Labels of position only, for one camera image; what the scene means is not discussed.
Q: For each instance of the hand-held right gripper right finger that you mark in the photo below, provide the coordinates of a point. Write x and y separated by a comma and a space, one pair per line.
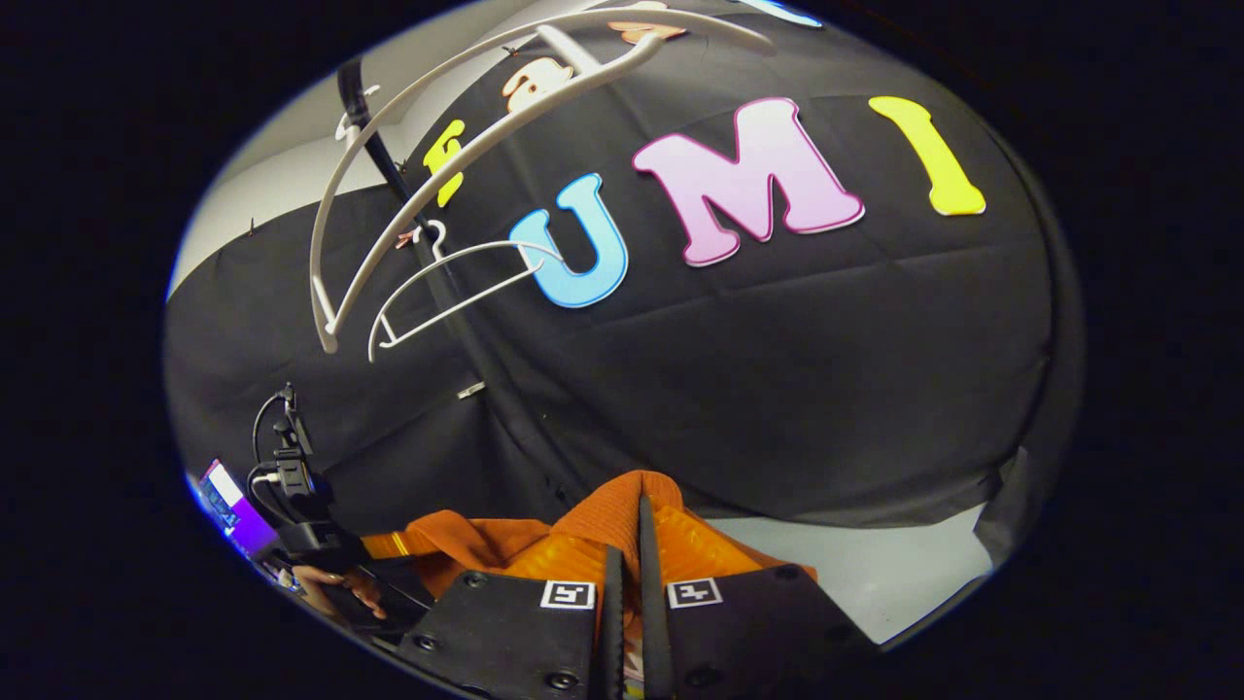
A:
758, 632

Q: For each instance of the white plastic clothes hanger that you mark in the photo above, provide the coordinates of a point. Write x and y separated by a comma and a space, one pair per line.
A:
466, 157
466, 305

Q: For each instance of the black clothes rail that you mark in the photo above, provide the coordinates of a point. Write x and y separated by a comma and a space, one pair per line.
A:
389, 165

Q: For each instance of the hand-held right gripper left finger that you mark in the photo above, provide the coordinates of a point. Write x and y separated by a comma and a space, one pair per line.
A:
505, 632

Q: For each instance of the black backdrop cloth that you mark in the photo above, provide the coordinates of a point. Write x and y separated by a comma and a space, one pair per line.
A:
826, 389

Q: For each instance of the small red clip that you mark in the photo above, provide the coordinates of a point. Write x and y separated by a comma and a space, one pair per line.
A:
408, 238

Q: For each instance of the purple lit screen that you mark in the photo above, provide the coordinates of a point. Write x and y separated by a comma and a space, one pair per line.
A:
228, 506

